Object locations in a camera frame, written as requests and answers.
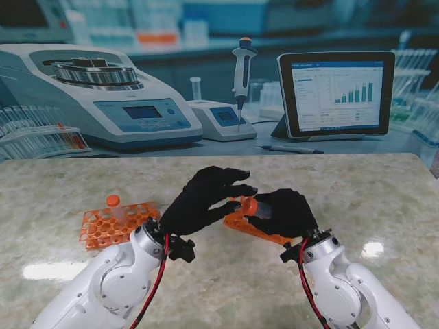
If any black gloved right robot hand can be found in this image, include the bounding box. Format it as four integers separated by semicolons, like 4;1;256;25
246;188;318;239

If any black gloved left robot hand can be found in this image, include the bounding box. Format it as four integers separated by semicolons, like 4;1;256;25
160;165;259;237

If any empty orange test tube rack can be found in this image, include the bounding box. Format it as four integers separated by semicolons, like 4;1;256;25
79;201;162;251

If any printed laboratory backdrop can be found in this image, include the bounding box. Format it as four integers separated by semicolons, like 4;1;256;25
0;0;439;169

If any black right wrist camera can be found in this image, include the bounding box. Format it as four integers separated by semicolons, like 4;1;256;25
280;242;305;265

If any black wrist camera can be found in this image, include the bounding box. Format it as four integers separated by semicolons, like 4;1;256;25
169;236;196;264
280;242;305;265

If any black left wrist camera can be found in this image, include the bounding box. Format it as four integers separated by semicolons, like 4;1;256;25
169;236;196;264

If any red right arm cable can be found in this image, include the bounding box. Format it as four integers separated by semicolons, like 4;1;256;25
298;238;330;329

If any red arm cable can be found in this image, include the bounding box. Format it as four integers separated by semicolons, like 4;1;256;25
298;238;330;329
130;233;171;329

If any red left arm cable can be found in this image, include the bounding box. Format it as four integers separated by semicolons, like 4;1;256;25
130;233;171;329

